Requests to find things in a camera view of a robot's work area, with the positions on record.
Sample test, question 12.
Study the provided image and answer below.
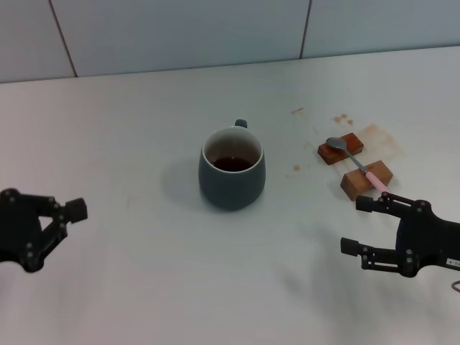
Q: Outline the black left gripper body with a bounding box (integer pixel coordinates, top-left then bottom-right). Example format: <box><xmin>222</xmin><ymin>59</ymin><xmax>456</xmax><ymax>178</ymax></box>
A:
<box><xmin>0</xmin><ymin>187</ymin><xmax>41</xmax><ymax>273</ymax></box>

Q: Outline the grey ceramic cup with coffee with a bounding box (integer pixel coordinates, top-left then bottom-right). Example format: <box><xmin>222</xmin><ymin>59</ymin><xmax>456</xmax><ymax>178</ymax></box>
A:
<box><xmin>198</xmin><ymin>119</ymin><xmax>267</xmax><ymax>212</ymax></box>

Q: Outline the pink handled metal spoon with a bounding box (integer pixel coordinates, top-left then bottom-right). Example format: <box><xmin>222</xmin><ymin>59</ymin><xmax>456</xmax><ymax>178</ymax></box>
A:
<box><xmin>326</xmin><ymin>137</ymin><xmax>390</xmax><ymax>194</ymax></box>

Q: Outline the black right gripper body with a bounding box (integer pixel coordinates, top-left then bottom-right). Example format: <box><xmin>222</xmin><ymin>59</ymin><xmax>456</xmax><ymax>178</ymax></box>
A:
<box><xmin>395</xmin><ymin>211</ymin><xmax>460</xmax><ymax>279</ymax></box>

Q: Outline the dark reddish wooden block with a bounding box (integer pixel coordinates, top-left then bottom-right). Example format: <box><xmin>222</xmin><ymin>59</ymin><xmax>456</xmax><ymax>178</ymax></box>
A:
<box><xmin>317</xmin><ymin>132</ymin><xmax>365</xmax><ymax>166</ymax></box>

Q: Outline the light notched wooden block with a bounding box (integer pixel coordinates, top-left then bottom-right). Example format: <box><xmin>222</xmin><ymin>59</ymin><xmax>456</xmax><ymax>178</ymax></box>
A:
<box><xmin>340</xmin><ymin>160</ymin><xmax>394</xmax><ymax>201</ymax></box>

